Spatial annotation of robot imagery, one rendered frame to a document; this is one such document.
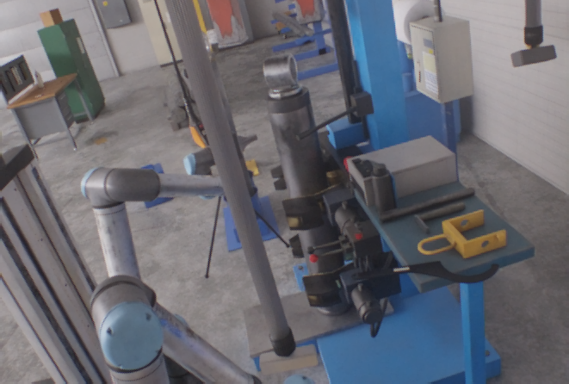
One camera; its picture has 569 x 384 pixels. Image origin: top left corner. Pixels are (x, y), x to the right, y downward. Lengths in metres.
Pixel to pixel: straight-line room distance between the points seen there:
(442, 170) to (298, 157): 0.68
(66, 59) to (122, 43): 3.96
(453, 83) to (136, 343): 2.11
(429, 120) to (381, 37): 2.52
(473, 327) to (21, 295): 1.45
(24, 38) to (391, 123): 11.87
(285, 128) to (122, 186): 0.89
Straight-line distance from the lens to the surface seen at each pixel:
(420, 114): 4.64
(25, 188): 1.46
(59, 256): 1.55
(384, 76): 2.30
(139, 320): 0.98
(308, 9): 2.13
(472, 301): 1.81
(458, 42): 2.63
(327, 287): 2.49
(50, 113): 7.99
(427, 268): 1.65
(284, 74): 2.20
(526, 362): 2.80
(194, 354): 1.28
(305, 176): 2.35
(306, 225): 2.24
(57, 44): 9.28
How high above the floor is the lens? 2.11
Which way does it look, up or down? 25 degrees down
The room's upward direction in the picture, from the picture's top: 14 degrees counter-clockwise
